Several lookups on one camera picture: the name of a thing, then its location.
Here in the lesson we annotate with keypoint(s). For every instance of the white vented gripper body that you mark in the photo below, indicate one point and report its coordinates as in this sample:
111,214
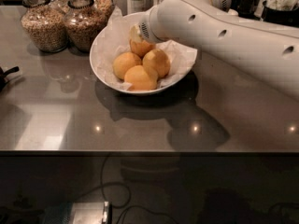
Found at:
146,29

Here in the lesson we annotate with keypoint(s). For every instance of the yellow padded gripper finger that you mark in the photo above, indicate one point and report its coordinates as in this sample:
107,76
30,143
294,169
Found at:
135,34

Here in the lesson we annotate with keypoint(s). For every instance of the orange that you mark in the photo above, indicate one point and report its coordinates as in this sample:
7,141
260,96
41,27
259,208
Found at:
158,60
124,62
141,48
141,78

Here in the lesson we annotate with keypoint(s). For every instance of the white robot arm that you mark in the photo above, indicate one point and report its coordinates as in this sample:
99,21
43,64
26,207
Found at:
264,50

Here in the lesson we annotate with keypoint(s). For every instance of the white paper bowl liner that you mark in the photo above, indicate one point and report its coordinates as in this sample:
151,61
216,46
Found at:
107,44

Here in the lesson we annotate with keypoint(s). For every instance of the white ceramic bowl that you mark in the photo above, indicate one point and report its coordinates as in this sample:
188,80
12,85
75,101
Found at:
96,62

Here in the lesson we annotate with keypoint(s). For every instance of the rear glass grain jar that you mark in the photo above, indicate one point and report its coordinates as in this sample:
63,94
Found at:
104,6

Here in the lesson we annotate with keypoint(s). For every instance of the glass grain jar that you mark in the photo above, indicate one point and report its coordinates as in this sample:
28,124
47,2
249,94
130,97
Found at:
44,25
83,22
104,6

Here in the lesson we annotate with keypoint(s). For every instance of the middle glass grain jar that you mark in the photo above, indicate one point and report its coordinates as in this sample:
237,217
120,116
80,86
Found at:
83,22

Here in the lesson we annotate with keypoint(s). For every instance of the left glass grain jar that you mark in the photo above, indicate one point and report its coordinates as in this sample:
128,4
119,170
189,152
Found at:
44,25

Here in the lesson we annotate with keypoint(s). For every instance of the silver box under table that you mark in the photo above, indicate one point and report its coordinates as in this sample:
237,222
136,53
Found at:
78,213

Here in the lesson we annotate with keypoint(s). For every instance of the black handle at left edge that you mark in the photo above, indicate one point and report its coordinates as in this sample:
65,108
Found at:
4,74

